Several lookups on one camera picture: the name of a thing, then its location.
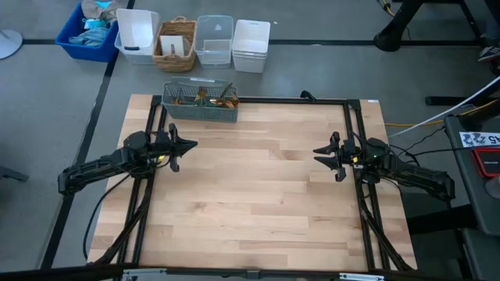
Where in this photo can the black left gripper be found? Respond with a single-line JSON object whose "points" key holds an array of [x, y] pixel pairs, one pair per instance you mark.
{"points": [[166, 146]]}

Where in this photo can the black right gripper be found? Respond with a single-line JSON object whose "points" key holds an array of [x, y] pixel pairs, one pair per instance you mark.
{"points": [[347, 154]]}

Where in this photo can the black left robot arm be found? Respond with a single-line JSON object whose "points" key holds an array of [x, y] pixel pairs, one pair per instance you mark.
{"points": [[90, 171]]}

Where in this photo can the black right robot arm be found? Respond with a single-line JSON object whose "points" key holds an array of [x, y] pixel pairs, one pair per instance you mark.
{"points": [[422, 179]]}

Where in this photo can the grey plastic cutlery basket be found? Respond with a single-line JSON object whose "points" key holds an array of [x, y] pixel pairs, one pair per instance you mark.
{"points": [[199, 115]]}

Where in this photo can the brown wicker basket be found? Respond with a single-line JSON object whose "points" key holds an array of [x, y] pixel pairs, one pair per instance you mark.
{"points": [[173, 64]]}

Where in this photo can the clear plastic bin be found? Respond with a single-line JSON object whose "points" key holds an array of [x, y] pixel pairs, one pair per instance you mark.
{"points": [[214, 50]]}

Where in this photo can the white card box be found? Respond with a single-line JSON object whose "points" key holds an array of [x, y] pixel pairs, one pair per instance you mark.
{"points": [[172, 43]]}

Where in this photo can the white open plastic bin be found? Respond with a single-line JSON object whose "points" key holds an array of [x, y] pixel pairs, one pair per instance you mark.
{"points": [[136, 31]]}

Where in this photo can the stacked white plastic bins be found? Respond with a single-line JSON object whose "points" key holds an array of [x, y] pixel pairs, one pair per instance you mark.
{"points": [[250, 39]]}

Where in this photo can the black floor stand foot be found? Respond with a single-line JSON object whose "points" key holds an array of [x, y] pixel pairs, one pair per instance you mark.
{"points": [[390, 39]]}

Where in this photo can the blue plastic bin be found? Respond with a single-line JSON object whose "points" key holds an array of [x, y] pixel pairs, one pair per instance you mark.
{"points": [[86, 54]]}

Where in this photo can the black side table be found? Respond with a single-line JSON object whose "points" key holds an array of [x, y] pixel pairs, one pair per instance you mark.
{"points": [[468, 187]]}

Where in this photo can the light blue cloth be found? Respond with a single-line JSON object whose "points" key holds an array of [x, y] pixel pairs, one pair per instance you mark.
{"points": [[90, 37]]}

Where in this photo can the white printed label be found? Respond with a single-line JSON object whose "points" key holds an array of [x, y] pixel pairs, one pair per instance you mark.
{"points": [[478, 139]]}

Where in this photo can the teal cloth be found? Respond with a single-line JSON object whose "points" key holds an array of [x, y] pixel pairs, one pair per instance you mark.
{"points": [[95, 24]]}

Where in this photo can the red-edged black device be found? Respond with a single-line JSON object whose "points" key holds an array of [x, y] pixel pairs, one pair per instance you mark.
{"points": [[488, 162]]}

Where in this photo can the dark brown cloth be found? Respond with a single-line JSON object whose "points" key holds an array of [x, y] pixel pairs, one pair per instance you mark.
{"points": [[101, 9]]}

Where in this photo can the person's shoe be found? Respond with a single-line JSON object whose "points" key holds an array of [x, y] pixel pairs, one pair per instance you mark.
{"points": [[490, 54]]}

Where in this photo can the white round floor base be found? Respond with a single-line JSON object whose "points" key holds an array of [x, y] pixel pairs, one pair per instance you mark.
{"points": [[8, 43]]}

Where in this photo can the silver metal bracket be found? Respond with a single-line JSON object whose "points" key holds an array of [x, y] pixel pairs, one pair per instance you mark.
{"points": [[144, 276], [361, 277]]}

